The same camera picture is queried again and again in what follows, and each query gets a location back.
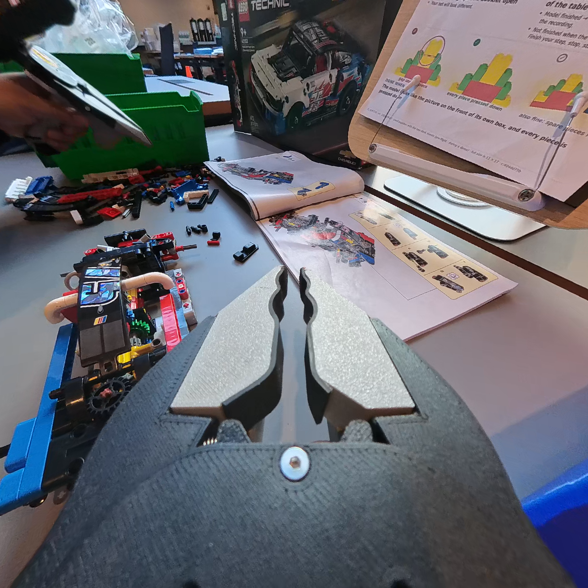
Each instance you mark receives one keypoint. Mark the black L-shaped beam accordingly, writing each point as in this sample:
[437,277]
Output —
[198,204]

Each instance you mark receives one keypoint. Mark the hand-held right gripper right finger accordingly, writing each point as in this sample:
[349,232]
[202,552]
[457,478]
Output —
[363,363]

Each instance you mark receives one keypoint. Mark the wooden document stand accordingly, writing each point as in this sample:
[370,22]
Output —
[367,133]

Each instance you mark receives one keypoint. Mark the pile of building bricks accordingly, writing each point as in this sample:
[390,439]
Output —
[115,193]

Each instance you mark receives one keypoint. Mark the open instruction booklet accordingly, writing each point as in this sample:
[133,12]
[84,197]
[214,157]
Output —
[390,285]

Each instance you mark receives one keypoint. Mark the person's left hand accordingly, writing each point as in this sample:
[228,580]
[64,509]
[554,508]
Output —
[32,115]

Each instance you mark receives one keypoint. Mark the white background table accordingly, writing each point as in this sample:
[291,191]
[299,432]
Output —
[183,89]

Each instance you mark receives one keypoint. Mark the white stand base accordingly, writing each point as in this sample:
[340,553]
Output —
[482,220]

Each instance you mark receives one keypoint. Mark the printed guide sheet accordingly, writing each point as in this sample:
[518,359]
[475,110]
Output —
[482,69]

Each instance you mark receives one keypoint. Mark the blue curved panel piece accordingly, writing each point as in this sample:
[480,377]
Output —
[186,186]

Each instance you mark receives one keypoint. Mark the partly built toy car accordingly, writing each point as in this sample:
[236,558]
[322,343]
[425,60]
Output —
[101,298]

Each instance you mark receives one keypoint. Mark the green plastic bin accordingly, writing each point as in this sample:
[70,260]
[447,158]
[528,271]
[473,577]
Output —
[160,133]

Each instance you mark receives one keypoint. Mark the clear plastic bag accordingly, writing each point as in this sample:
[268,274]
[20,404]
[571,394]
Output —
[101,27]

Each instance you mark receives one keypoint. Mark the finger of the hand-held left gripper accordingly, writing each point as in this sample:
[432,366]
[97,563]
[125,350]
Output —
[92,89]
[105,135]

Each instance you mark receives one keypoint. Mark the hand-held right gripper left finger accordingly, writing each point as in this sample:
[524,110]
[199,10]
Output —
[229,358]

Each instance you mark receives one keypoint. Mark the long black flat tile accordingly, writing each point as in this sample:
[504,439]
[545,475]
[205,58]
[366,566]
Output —
[212,196]

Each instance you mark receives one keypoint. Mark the blue plastic container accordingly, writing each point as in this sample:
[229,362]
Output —
[560,528]

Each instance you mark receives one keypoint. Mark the black toy car set box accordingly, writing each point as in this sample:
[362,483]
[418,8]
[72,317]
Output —
[275,46]

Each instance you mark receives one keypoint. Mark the black double connector piece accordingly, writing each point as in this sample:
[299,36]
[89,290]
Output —
[246,251]

